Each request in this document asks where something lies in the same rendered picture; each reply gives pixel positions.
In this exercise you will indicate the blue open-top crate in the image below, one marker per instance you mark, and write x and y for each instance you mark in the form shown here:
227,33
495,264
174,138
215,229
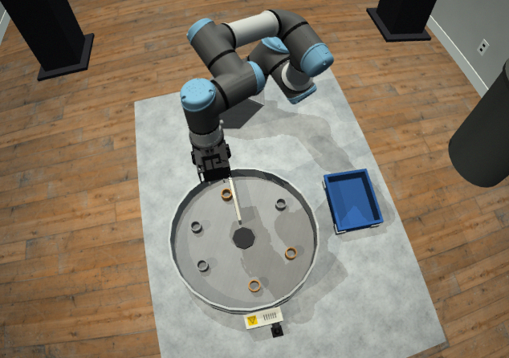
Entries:
355,203

